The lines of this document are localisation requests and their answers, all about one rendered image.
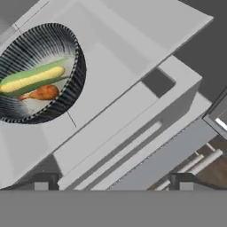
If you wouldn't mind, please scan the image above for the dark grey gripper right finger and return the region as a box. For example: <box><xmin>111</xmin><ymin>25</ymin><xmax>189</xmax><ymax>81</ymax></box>
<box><xmin>168</xmin><ymin>172</ymin><xmax>223</xmax><ymax>192</ymax></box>

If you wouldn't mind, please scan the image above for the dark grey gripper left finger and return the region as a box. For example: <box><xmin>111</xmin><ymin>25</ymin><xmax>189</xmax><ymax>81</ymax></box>
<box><xmin>4</xmin><ymin>172</ymin><xmax>60</xmax><ymax>192</ymax></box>

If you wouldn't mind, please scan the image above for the brown chicken drumstick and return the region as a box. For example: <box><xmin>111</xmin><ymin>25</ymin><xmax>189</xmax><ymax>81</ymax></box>
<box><xmin>16</xmin><ymin>84</ymin><xmax>61</xmax><ymax>102</ymax></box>

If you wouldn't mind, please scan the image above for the yellow corn with green husk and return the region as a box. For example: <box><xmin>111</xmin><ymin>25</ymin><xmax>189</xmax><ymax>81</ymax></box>
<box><xmin>0</xmin><ymin>57</ymin><xmax>71</xmax><ymax>98</ymax></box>

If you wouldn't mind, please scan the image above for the black white striped bowl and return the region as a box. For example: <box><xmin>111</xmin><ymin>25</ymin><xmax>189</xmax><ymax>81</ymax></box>
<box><xmin>0</xmin><ymin>22</ymin><xmax>88</xmax><ymax>125</ymax></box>

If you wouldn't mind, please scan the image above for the grey cupboard door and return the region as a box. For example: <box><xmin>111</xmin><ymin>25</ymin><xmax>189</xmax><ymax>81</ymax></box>
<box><xmin>108</xmin><ymin>117</ymin><xmax>218</xmax><ymax>192</ymax></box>

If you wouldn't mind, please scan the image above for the white dishwasher with dark panel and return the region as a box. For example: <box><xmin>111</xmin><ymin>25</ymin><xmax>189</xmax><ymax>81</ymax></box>
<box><xmin>52</xmin><ymin>54</ymin><xmax>214</xmax><ymax>192</ymax></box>

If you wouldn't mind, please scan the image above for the grey framed appliance door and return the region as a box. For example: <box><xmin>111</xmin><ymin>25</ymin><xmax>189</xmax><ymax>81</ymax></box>
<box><xmin>201</xmin><ymin>87</ymin><xmax>227</xmax><ymax>140</ymax></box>

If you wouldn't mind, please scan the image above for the white cupboard handle bar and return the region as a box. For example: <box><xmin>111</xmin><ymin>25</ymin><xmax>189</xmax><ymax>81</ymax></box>
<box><xmin>185</xmin><ymin>148</ymin><xmax>224</xmax><ymax>176</ymax></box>
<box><xmin>154</xmin><ymin>153</ymin><xmax>206</xmax><ymax>192</ymax></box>

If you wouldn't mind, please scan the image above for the white dishwasher handle bar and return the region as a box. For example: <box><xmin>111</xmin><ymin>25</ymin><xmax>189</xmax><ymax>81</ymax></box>
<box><xmin>72</xmin><ymin>120</ymin><xmax>164</xmax><ymax>192</ymax></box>

